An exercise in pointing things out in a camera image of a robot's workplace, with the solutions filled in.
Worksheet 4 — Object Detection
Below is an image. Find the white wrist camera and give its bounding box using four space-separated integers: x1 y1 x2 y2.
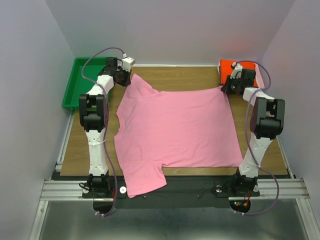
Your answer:
121 53 136 72
230 62 243 79

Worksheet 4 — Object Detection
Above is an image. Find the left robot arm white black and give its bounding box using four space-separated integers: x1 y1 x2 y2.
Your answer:
78 54 136 197

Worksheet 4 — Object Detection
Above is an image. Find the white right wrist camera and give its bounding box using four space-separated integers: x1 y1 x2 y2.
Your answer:
230 62 243 79

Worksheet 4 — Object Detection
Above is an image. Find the folded orange t shirt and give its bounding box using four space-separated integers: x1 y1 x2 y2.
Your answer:
218 59 255 79

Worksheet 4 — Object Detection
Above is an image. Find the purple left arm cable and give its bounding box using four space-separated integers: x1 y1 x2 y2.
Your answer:
81 47 128 218

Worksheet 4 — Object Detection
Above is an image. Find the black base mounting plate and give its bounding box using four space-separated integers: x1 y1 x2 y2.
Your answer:
49 175 261 210

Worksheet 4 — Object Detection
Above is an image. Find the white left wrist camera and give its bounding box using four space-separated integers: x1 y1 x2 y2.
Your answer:
121 53 136 72

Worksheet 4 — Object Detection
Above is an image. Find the green plastic tray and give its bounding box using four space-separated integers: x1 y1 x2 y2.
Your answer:
62 57 106 111

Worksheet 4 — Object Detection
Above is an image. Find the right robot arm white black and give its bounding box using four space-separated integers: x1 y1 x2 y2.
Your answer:
221 65 285 195

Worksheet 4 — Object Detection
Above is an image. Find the folded light pink t shirt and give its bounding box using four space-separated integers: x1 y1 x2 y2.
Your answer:
254 63 265 89

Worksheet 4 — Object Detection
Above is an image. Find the aluminium frame rail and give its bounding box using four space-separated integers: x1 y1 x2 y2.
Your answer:
40 178 310 201

